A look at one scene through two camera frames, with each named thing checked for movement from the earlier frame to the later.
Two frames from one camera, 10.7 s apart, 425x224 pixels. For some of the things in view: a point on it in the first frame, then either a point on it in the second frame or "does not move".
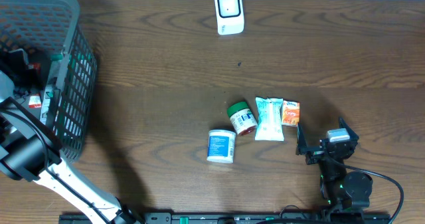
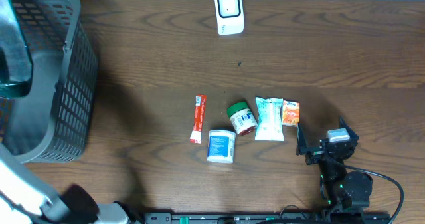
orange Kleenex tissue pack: [291, 113] does not move
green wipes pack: [49, 93] to [16, 63]
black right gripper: [315, 153] does not move
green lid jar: [242, 117] does not move
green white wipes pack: [269, 126] does not move
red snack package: [34, 101] to [200, 101]
